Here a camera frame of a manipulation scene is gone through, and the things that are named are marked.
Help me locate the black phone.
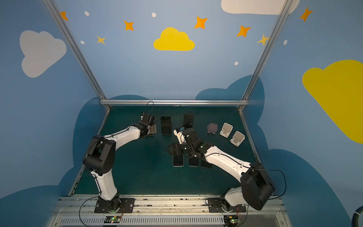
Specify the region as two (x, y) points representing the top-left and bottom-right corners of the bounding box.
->
(200, 160), (212, 169)
(182, 113), (194, 129)
(161, 116), (172, 135)

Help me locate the silver phone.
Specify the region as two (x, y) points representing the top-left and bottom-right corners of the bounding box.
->
(173, 155), (184, 167)
(188, 156), (199, 167)

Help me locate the lilac small phone stand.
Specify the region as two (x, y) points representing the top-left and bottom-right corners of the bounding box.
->
(207, 123), (218, 135)

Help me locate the white stand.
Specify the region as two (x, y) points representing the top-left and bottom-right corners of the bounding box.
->
(219, 123), (233, 138)
(230, 131), (245, 147)

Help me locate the purple-edged phone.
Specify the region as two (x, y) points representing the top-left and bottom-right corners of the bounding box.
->
(146, 124), (157, 137)

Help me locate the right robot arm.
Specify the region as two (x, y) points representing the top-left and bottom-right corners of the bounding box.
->
(167, 127), (276, 212)

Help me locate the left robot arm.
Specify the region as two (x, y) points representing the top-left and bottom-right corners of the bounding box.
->
(82, 112), (157, 213)

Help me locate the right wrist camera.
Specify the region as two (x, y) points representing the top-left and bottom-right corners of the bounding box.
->
(173, 127), (185, 144)

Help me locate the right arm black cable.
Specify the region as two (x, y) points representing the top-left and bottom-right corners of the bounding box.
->
(175, 119), (287, 225)

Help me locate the aluminium frame back rail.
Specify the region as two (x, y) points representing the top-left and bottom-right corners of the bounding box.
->
(100, 99), (249, 106)

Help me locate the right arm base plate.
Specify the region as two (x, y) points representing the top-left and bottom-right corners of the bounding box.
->
(205, 198), (247, 213)

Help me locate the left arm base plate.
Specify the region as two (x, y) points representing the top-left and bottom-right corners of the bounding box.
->
(94, 198), (135, 214)

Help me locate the aluminium frame left post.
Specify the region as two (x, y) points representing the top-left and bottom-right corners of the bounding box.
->
(43, 0), (107, 101)

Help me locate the aluminium frame post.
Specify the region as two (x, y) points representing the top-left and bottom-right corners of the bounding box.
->
(43, 0), (107, 101)
(238, 0), (294, 113)

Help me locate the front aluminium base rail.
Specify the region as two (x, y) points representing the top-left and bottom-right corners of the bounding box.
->
(47, 195), (292, 227)

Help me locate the aluminium frame right post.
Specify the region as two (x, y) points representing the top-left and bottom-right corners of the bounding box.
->
(238, 0), (294, 113)

